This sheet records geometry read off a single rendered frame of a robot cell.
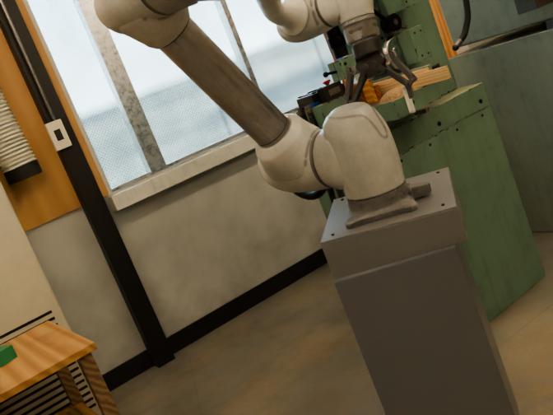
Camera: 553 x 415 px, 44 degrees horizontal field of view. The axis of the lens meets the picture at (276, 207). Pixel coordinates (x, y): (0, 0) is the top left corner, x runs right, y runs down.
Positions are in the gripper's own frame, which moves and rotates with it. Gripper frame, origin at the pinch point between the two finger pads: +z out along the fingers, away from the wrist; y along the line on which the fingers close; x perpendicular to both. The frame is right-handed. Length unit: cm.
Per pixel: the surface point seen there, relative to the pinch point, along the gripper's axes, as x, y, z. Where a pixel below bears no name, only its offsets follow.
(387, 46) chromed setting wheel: 63, -15, -24
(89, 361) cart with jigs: -19, -114, 46
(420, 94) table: 44.1, -3.2, -4.1
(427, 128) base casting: 61, -9, 7
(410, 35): 65, -7, -25
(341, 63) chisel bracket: 56, -30, -23
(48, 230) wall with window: 48, -189, 1
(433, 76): 44.9, 2.2, -8.0
